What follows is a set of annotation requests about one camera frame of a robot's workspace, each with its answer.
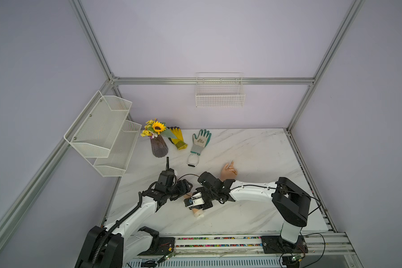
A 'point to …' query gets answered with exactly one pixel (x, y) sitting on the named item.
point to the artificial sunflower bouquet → (153, 129)
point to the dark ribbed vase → (159, 146)
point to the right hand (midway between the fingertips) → (195, 200)
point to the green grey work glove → (200, 143)
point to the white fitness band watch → (191, 164)
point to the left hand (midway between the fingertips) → (188, 189)
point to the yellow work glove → (178, 141)
